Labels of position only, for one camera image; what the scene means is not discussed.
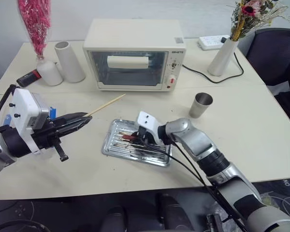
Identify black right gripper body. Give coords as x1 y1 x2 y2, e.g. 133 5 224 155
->
137 126 158 147

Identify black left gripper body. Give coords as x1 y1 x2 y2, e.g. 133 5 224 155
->
30 116 70 162

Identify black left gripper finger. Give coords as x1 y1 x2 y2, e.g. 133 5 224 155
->
56 112 93 127
55 117 93 136

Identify wooden skewer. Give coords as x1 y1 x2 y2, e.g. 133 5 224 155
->
87 93 126 116

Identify silver metal tray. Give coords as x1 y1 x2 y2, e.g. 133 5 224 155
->
101 118 174 168

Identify stainless steel cup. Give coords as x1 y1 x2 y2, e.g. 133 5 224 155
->
188 92 214 119

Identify white bottle vase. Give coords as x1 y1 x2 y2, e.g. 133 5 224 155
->
36 56 63 87

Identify white cylinder tube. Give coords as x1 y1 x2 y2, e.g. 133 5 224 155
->
54 41 86 83

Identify black and red tool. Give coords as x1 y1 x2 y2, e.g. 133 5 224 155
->
16 69 42 87

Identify cream toaster oven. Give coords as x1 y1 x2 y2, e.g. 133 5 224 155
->
83 18 187 93

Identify pink dried flowers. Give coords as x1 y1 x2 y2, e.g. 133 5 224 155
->
16 0 53 61

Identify white conical vase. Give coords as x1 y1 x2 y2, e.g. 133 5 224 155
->
207 38 239 77

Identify white power strip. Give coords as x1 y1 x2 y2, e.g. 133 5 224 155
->
198 35 231 51

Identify black office chair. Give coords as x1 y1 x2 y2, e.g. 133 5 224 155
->
245 28 290 133

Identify dried flower bouquet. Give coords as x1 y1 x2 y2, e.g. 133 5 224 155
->
228 0 290 42

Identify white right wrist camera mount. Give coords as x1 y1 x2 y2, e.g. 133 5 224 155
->
135 111 166 145

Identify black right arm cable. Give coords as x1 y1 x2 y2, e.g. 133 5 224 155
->
140 139 249 228

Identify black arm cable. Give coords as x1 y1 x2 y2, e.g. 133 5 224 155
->
140 139 249 228
0 84 17 131

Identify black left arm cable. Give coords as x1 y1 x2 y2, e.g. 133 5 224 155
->
0 84 17 131

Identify black oven power cable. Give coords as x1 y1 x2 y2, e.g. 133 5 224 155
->
182 52 244 84

